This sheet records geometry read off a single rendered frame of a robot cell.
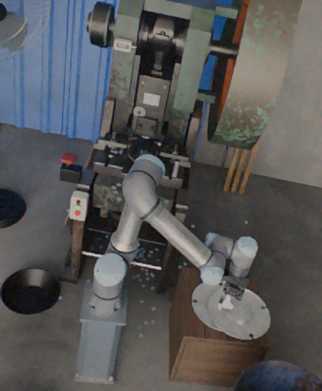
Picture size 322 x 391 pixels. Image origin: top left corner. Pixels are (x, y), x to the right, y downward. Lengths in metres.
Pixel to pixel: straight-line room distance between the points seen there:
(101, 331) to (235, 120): 1.01
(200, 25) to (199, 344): 1.34
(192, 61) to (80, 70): 1.62
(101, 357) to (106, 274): 0.49
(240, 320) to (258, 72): 1.09
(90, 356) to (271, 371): 0.76
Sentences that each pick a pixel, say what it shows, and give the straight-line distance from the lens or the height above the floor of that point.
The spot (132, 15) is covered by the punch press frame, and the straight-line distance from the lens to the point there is 1.96.
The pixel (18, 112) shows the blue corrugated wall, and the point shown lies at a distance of 3.77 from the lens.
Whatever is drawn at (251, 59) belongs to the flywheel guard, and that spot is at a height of 1.44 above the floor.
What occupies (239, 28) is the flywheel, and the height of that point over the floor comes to 1.35.
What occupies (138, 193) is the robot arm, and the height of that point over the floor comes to 1.06.
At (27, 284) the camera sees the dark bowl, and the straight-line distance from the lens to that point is 2.61.
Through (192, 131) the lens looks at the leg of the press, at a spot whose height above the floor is 0.77.
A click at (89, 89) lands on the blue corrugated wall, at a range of 3.52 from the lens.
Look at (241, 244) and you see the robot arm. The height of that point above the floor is 0.88.
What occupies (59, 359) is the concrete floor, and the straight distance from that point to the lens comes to 2.35.
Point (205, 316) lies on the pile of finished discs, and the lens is 2.14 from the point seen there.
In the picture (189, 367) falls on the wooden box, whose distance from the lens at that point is 2.25.
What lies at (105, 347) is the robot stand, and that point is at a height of 0.26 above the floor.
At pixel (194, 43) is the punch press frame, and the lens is 1.96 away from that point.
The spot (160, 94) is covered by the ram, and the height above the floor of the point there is 1.10.
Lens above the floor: 1.99
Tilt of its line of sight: 35 degrees down
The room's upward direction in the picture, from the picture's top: 12 degrees clockwise
